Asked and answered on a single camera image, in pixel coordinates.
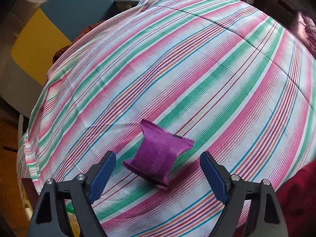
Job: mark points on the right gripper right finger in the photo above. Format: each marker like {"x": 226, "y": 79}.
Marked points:
{"x": 265, "y": 217}

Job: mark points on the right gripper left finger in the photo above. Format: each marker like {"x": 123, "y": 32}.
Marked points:
{"x": 50, "y": 217}

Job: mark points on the gold storage box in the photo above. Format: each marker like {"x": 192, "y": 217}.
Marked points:
{"x": 30, "y": 198}

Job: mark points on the red blanket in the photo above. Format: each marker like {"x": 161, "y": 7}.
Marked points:
{"x": 297, "y": 198}

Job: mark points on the striped bed sheet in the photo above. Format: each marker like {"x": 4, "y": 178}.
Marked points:
{"x": 219, "y": 72}

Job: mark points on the dark red cloth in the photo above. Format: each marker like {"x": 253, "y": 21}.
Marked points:
{"x": 61, "y": 51}

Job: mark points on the grey yellow blue headboard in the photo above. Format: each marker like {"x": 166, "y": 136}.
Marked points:
{"x": 31, "y": 34}

